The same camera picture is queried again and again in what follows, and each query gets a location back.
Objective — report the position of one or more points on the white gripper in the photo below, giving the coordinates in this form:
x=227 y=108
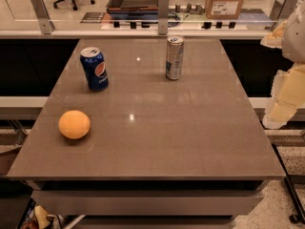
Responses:
x=294 y=37

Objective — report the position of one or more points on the silver redbull can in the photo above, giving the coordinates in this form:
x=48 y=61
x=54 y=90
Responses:
x=174 y=58

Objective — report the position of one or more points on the blue pepsi can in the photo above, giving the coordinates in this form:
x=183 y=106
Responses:
x=94 y=67

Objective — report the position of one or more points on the cardboard box with label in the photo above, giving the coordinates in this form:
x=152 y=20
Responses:
x=223 y=9

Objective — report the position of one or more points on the orange fruit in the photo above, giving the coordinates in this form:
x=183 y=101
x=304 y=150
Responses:
x=74 y=124

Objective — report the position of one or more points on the right metal glass post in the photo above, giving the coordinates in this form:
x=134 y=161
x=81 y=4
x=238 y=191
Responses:
x=281 y=11

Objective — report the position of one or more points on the metal glass post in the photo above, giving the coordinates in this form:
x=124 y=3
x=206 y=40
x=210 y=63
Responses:
x=281 y=11
x=44 y=21
x=163 y=9

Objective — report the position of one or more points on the middle metal glass post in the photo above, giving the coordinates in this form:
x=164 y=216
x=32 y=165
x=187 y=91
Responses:
x=163 y=9

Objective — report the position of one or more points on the left metal glass post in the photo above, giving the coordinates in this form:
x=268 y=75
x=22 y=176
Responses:
x=44 y=21

